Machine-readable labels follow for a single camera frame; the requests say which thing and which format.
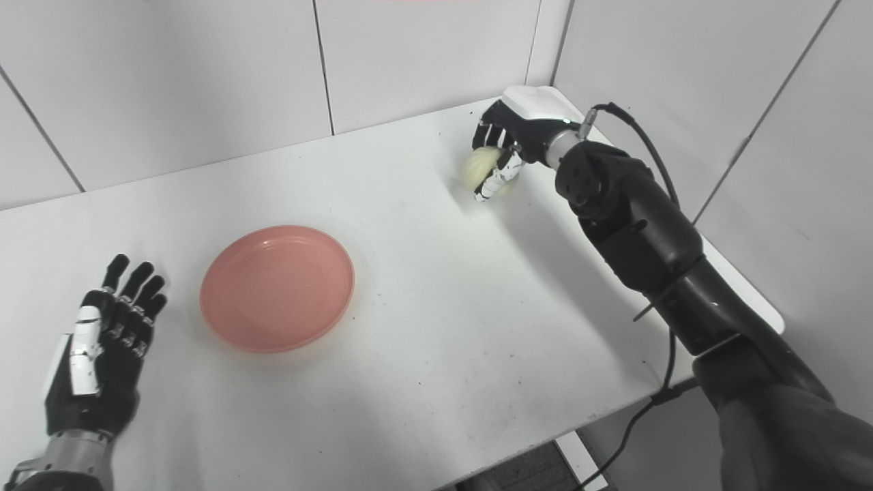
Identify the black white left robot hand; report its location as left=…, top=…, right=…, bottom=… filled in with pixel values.
left=42, top=254, right=169, bottom=438

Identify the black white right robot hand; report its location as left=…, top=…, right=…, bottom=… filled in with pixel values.
left=472, top=85, right=581, bottom=204

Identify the pale steamed bun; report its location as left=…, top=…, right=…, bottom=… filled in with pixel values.
left=462, top=145, right=520, bottom=199

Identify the pink round plate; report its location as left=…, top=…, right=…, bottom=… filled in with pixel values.
left=199, top=225, right=356, bottom=355

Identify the white table leg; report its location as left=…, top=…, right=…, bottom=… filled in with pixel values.
left=554, top=432, right=609, bottom=491

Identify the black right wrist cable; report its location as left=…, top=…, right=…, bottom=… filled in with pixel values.
left=572, top=102, right=682, bottom=491

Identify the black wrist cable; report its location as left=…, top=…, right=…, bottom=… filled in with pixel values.
left=3, top=460, right=43, bottom=486
left=572, top=102, right=682, bottom=491

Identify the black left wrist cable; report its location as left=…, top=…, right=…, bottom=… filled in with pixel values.
left=3, top=460, right=43, bottom=486

